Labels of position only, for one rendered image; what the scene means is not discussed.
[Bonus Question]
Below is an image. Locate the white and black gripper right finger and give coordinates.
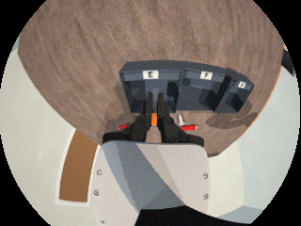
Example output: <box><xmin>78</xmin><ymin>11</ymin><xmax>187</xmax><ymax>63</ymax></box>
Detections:
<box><xmin>157</xmin><ymin>92</ymin><xmax>204</xmax><ymax>148</ymax></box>

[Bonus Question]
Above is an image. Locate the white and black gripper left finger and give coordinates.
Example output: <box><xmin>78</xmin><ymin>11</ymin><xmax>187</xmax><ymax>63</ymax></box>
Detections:
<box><xmin>103</xmin><ymin>92</ymin><xmax>153</xmax><ymax>143</ymax></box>

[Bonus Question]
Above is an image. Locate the orange flat block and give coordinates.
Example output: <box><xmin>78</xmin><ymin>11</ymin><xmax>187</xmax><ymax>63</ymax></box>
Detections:
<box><xmin>151</xmin><ymin>113</ymin><xmax>157</xmax><ymax>125</ymax></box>

